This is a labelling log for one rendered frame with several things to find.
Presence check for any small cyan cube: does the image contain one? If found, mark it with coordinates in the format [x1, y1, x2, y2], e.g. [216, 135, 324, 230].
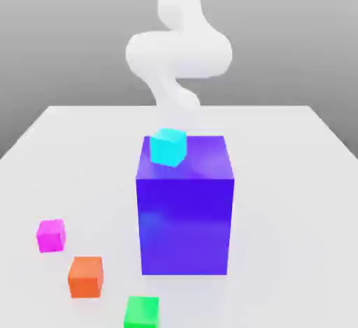
[149, 127, 187, 169]

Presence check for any small magenta cube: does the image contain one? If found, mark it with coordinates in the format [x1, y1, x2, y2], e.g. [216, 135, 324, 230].
[36, 218, 67, 254]

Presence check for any small orange cube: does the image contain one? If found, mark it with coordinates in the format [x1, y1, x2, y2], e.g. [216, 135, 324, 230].
[67, 256, 105, 299]

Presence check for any small green cube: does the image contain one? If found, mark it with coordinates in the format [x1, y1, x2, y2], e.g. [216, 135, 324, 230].
[123, 295, 160, 328]

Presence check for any large blue box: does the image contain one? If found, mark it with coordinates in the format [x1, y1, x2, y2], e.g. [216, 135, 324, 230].
[135, 134, 235, 276]

